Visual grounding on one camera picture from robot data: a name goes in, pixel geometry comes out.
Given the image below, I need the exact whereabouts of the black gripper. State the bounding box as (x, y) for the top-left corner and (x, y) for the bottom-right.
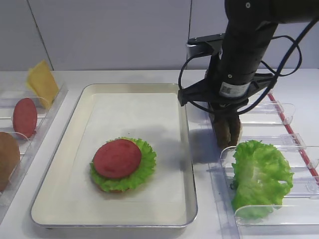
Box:
(178, 56), (277, 124)

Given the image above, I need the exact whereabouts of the brown meat patty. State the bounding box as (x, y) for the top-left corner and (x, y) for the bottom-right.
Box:
(228, 118), (241, 146)
(213, 123), (230, 149)

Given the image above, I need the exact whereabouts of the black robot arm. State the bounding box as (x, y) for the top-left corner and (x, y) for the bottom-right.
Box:
(178, 0), (319, 118)

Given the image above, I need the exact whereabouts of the large lettuce leaf in rack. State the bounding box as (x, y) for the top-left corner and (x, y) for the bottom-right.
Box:
(231, 140), (294, 220)

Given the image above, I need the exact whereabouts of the lettuce leaf on burger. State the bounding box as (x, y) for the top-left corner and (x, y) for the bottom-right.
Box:
(90, 137), (157, 191)

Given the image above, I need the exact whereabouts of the tomato slice on burger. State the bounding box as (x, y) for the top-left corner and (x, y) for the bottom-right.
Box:
(93, 139), (142, 179)

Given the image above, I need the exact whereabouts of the yellow cheese slice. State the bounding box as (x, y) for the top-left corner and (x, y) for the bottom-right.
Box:
(26, 60), (59, 110)

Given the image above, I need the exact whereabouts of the red tomato slice in rack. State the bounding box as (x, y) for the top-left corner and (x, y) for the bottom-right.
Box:
(12, 98), (37, 138)

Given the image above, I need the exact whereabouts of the clear acrylic rack right side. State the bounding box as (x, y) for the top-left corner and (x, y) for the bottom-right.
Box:
(209, 94), (319, 239)

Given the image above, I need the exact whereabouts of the clear acrylic rack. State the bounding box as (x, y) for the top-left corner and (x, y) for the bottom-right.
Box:
(0, 81), (68, 210)
(209, 94), (319, 239)

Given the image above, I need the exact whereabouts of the bottom bun on tray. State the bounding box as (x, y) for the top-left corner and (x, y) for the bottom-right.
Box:
(96, 184), (129, 193)

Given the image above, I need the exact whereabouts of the white metal tray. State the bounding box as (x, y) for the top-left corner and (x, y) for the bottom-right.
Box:
(30, 84), (197, 228)

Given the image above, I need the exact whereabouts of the clear acrylic rack left side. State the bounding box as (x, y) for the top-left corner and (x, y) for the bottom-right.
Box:
(0, 81), (68, 210)

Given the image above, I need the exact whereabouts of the brown bun in left rack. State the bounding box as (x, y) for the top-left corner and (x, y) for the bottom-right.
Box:
(0, 132), (20, 191)

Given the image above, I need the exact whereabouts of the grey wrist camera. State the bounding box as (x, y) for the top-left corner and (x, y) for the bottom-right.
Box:
(186, 33), (225, 58)

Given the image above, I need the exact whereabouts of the black cable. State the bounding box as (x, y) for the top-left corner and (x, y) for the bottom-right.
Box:
(178, 17), (319, 116)

